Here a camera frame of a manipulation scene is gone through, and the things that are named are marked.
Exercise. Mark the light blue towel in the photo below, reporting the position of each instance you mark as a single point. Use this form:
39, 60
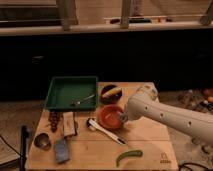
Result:
123, 118

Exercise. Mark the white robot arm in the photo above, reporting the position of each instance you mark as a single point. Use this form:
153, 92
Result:
143, 103

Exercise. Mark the dark brown bowl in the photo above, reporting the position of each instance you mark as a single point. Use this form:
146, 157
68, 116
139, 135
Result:
113, 98

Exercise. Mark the red bowl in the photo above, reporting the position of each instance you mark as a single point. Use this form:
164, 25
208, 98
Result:
108, 117

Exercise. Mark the yellow corn cob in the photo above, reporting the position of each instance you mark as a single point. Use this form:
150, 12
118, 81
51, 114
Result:
111, 92

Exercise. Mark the green plastic tray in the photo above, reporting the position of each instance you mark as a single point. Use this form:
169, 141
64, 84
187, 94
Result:
63, 91

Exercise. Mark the metal fork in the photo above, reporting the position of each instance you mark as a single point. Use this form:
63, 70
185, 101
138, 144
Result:
76, 103

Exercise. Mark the white cardboard box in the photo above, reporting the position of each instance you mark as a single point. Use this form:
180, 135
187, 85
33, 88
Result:
68, 124

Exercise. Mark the dark red grape bunch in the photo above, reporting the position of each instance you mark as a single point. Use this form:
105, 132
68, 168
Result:
54, 119

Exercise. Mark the green chili pepper toy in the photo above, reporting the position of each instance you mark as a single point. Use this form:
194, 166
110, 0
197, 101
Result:
131, 153

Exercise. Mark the blue sponge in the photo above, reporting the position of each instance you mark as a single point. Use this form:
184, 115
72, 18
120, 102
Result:
61, 151

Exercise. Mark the small metal cup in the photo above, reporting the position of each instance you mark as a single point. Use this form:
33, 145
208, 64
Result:
42, 141

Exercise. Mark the black pole stand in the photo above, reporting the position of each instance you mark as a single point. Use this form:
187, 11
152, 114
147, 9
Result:
24, 136

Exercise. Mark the white handled spoon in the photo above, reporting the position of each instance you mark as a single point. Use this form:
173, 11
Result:
93, 125

